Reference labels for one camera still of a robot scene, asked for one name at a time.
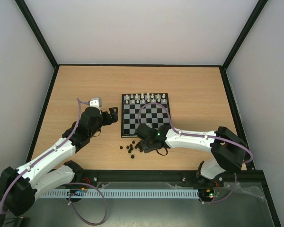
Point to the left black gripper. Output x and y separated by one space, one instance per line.
115 117

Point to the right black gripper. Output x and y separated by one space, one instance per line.
146 144

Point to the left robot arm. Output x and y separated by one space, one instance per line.
21 187

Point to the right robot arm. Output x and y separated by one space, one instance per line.
227 149

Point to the right circuit board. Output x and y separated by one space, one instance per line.
211 193

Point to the circuit board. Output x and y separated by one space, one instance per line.
211 193
77 192

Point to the left circuit board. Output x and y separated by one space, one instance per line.
77 192

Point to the black and silver chessboard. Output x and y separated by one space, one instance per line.
134 114

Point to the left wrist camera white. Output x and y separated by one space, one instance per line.
95 102

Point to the white slotted cable duct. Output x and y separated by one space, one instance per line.
128 194

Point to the black aluminium rail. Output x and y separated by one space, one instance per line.
169 176

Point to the black frame post left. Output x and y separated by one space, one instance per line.
36 31

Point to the black frame post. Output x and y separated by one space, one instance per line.
244 32
36 31

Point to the black frame post right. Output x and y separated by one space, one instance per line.
244 32

